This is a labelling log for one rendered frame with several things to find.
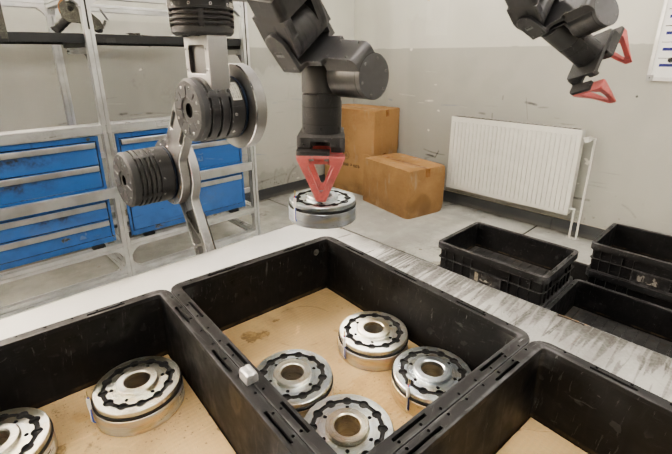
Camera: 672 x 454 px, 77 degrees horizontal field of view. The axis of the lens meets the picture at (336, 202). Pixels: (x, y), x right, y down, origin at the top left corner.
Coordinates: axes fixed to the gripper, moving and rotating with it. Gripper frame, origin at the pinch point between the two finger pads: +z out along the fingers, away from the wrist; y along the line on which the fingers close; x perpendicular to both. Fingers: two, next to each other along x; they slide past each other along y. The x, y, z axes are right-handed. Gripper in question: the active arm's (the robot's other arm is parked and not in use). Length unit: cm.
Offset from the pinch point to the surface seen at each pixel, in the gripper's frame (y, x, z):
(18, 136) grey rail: 121, 137, 14
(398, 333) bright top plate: -8.6, -11.8, 19.2
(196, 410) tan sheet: -20.5, 14.6, 22.4
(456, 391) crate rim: -27.8, -14.7, 12.1
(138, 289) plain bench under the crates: 30, 47, 35
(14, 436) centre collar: -27.8, 31.2, 19.0
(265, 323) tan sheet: -2.2, 9.1, 22.2
